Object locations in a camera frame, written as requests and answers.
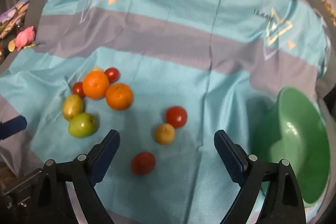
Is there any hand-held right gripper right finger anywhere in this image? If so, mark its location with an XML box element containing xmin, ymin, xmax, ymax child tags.
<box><xmin>214</xmin><ymin>130</ymin><xmax>306</xmax><ymax>224</ymax></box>

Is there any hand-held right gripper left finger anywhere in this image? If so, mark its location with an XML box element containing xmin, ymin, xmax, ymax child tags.
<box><xmin>31</xmin><ymin>130</ymin><xmax>121</xmax><ymax>224</ymax></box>

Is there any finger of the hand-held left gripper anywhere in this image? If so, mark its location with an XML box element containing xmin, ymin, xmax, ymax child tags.
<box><xmin>0</xmin><ymin>115</ymin><xmax>28</xmax><ymax>141</ymax></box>

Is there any yellow-green jujube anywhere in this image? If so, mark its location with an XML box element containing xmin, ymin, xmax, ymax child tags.
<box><xmin>62</xmin><ymin>94</ymin><xmax>84</xmax><ymax>121</ymax></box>

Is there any large orange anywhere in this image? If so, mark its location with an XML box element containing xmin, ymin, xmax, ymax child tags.
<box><xmin>82</xmin><ymin>70</ymin><xmax>110</xmax><ymax>100</ymax></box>
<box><xmin>105</xmin><ymin>83</ymin><xmax>133</xmax><ymax>111</ymax></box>

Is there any yellow jujube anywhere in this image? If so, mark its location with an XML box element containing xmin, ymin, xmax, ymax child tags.
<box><xmin>154</xmin><ymin>123</ymin><xmax>176</xmax><ymax>145</ymax></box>

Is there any small red tomato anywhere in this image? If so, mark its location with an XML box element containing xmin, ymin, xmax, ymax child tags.
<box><xmin>72</xmin><ymin>82</ymin><xmax>86</xmax><ymax>98</ymax></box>

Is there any green plastic bowl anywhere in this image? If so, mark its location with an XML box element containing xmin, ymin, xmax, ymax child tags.
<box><xmin>248</xmin><ymin>86</ymin><xmax>332</xmax><ymax>210</ymax></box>

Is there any pink toy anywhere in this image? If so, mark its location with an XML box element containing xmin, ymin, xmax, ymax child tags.
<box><xmin>7</xmin><ymin>26</ymin><xmax>37</xmax><ymax>52</ymax></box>

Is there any floral cloth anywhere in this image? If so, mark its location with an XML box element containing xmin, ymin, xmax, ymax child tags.
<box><xmin>0</xmin><ymin>0</ymin><xmax>36</xmax><ymax>39</ymax></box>

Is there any teal grey striped blanket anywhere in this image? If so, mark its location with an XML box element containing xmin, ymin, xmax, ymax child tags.
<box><xmin>0</xmin><ymin>0</ymin><xmax>332</xmax><ymax>224</ymax></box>

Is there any grey metal frame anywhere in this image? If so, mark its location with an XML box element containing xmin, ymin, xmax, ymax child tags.
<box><xmin>0</xmin><ymin>169</ymin><xmax>42</xmax><ymax>211</ymax></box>

